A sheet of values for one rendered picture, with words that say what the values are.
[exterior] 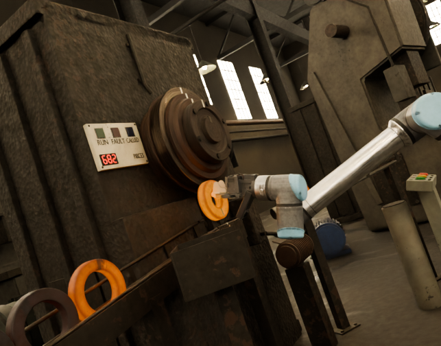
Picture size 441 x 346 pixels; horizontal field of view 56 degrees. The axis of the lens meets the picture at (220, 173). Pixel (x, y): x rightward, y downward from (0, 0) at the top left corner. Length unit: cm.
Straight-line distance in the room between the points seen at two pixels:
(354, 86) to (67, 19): 308
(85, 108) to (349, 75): 314
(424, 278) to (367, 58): 253
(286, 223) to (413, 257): 95
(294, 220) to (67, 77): 98
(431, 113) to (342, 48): 302
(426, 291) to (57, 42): 195
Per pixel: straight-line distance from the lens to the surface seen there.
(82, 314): 125
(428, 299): 227
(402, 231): 218
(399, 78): 392
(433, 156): 411
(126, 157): 166
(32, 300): 118
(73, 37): 181
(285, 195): 139
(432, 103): 144
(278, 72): 1083
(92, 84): 174
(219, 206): 158
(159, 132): 168
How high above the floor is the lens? 80
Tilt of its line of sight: 4 degrees up
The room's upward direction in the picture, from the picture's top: 19 degrees counter-clockwise
